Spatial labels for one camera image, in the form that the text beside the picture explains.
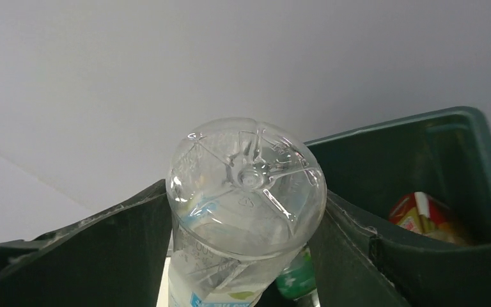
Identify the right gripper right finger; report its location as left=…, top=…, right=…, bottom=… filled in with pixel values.
left=309, top=193, right=491, bottom=306

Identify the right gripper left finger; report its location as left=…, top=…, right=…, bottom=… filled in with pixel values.
left=0, top=180, right=172, bottom=306

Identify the green label tea bottle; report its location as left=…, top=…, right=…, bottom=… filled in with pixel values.
left=276, top=246, right=316, bottom=300

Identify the red gold label bottle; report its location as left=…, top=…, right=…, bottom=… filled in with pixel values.
left=387, top=192, right=475, bottom=246

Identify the white blue label bottle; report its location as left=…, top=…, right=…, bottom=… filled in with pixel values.
left=166, top=117, right=327, bottom=306

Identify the dark green trash bin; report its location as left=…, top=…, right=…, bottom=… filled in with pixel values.
left=307, top=106, right=491, bottom=243

